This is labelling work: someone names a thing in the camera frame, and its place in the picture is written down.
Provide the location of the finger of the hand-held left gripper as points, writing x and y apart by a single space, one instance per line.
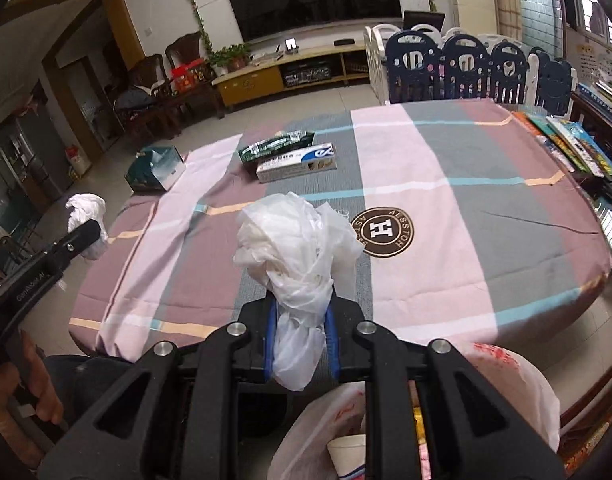
81 240

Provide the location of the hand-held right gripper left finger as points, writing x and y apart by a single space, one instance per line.
270 340

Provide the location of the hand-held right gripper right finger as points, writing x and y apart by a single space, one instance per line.
332 345

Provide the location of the white paper cup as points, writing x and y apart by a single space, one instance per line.
346 455

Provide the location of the white red-printed plastic bag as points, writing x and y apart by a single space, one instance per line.
510 385

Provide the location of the person's left hand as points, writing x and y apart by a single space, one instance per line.
43 385

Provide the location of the white bag on floor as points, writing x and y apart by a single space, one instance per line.
86 210

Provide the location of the red white bucket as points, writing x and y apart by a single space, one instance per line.
77 161

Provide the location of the teal tissue box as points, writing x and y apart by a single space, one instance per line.
153 170

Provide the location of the dark wooden chair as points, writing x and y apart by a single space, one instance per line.
148 85
186 50

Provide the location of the pink grey plaid tablecloth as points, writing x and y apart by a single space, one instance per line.
435 210

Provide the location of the white blue carton box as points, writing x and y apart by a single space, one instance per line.
296 162

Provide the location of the green carton box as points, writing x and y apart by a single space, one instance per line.
273 146

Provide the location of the red gift box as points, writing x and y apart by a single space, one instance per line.
188 76

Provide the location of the yellow wooden television cabinet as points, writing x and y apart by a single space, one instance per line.
246 85

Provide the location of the green potted plant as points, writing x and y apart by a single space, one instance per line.
233 57

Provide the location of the red gold patterned sofa cushion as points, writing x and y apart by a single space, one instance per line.
583 447

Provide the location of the small white desk gadget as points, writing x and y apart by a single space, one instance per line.
291 46

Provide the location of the flat black set-top box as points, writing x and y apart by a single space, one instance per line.
343 42

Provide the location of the dark wooden side table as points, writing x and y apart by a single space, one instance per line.
608 210

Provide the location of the blue white playpen fence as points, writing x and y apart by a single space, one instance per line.
465 60

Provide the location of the row of picture books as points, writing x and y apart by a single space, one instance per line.
575 145

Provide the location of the stack of books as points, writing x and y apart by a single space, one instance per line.
603 100

